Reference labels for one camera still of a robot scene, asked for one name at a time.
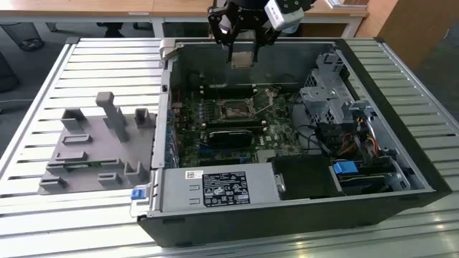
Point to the black plastic shroud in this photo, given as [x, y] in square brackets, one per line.
[305, 177]

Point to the blue case latch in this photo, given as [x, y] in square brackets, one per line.
[140, 194]

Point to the black office chair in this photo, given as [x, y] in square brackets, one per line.
[111, 28]

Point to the blue disk carrier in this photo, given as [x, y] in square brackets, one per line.
[345, 168]

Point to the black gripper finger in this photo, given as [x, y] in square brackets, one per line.
[221, 27]
[266, 29]

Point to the silver chipset heatsink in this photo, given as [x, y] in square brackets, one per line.
[266, 156]

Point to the green motherboard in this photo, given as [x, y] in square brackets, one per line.
[284, 134]

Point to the grey parts rack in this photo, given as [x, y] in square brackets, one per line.
[90, 129]

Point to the white paper stack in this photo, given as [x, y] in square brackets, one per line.
[334, 2]

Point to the silver topped CPU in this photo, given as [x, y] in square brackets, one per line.
[244, 59]

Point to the silver power supply unit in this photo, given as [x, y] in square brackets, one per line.
[180, 188]

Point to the wooden desk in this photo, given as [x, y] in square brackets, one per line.
[107, 5]

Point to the CPU socket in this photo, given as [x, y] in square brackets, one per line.
[233, 111]

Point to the black mesh waste bin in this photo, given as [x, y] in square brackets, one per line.
[22, 32]

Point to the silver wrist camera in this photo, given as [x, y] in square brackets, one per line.
[284, 13]

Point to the metal socket locking lever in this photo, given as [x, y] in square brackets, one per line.
[270, 103]

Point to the wooden cabinet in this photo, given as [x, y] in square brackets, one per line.
[413, 27]

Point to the black open PC case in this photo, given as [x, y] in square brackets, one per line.
[252, 228]

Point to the black graphics card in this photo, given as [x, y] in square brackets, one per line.
[230, 138]

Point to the silver metal drive cage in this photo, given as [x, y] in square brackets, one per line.
[320, 104]

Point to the green RAM stick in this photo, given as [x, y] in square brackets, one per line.
[95, 164]

